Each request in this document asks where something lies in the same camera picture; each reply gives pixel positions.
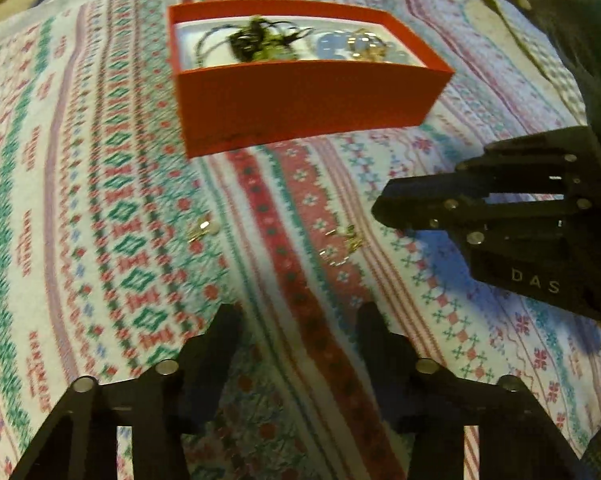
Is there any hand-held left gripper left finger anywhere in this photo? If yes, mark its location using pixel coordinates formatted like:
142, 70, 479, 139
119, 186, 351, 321
10, 304, 246, 480

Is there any green bead earring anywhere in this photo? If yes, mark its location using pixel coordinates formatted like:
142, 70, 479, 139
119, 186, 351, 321
263, 30, 313, 63

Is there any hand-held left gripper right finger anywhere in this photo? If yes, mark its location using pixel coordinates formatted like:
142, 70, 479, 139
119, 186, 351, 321
355, 302, 593, 480

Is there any pale blue bead bracelet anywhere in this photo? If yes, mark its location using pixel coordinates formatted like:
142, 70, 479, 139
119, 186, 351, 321
310, 30, 411, 66

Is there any small gold earring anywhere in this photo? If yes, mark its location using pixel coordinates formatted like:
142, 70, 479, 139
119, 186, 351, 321
188, 219, 220, 242

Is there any gold dangle earring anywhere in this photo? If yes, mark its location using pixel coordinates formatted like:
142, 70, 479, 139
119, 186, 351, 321
317, 225, 366, 263

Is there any red cardboard box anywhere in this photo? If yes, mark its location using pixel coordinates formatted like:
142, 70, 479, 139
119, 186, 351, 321
166, 1, 456, 160

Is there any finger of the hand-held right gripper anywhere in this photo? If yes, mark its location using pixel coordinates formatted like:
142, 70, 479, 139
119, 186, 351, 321
373, 195, 581, 241
375, 127, 601, 211

